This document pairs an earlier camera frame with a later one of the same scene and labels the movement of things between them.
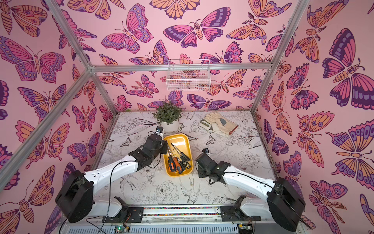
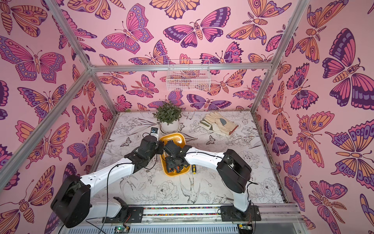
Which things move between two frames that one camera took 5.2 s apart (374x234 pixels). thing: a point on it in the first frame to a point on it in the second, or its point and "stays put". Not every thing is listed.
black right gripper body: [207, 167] to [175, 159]
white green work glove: [213, 127] stays put
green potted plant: [168, 113] stays put
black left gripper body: [163, 149] stays put
